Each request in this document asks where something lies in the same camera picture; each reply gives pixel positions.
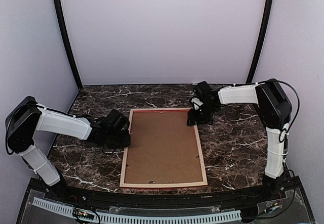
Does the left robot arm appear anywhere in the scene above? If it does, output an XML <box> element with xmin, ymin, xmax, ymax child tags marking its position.
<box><xmin>5</xmin><ymin>96</ymin><xmax>131</xmax><ymax>202</ymax></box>

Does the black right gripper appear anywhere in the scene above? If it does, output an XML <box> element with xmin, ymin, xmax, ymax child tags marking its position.
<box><xmin>187</xmin><ymin>102</ymin><xmax>218</xmax><ymax>125</ymax></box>

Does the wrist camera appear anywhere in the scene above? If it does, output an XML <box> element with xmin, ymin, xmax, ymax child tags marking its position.
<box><xmin>190</xmin><ymin>81</ymin><xmax>215</xmax><ymax>110</ymax></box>
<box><xmin>100</xmin><ymin>109</ymin><xmax>130</xmax><ymax>132</ymax></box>

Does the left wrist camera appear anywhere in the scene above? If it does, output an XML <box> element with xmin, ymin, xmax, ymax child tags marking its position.
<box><xmin>100</xmin><ymin>109</ymin><xmax>130</xmax><ymax>132</ymax></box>

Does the black right enclosure post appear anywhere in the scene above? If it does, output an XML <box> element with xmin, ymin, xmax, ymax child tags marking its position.
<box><xmin>246</xmin><ymin>0</ymin><xmax>273</xmax><ymax>83</ymax></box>

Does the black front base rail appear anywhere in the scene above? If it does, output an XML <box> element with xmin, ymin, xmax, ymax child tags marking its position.
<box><xmin>24</xmin><ymin>177</ymin><xmax>303</xmax><ymax>210</ymax></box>

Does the white slotted cable duct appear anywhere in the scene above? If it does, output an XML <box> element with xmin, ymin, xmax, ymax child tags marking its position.
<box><xmin>32</xmin><ymin>197</ymin><xmax>241</xmax><ymax>223</ymax></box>

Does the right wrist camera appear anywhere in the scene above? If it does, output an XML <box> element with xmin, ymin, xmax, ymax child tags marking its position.
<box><xmin>190</xmin><ymin>81</ymin><xmax>215</xmax><ymax>110</ymax></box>

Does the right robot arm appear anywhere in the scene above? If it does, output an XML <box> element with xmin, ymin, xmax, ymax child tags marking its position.
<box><xmin>187</xmin><ymin>79</ymin><xmax>292</xmax><ymax>180</ymax></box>

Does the black left enclosure post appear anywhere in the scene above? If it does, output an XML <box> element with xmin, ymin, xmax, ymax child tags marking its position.
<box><xmin>53</xmin><ymin>0</ymin><xmax>83</xmax><ymax>91</ymax></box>

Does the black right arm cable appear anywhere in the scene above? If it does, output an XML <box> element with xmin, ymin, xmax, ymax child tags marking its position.
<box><xmin>268</xmin><ymin>79</ymin><xmax>301</xmax><ymax>144</ymax></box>

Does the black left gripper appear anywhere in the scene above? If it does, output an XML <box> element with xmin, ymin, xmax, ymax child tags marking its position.
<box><xmin>105</xmin><ymin>129</ymin><xmax>131</xmax><ymax>149</ymax></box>

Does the black enclosure post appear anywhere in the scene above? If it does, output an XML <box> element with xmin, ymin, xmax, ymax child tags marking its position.
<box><xmin>53</xmin><ymin>0</ymin><xmax>83</xmax><ymax>91</ymax></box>
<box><xmin>246</xmin><ymin>0</ymin><xmax>273</xmax><ymax>83</ymax></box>

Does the red wooden picture frame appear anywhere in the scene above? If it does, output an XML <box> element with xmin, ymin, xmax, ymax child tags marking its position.
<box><xmin>119</xmin><ymin>107</ymin><xmax>209</xmax><ymax>189</ymax></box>

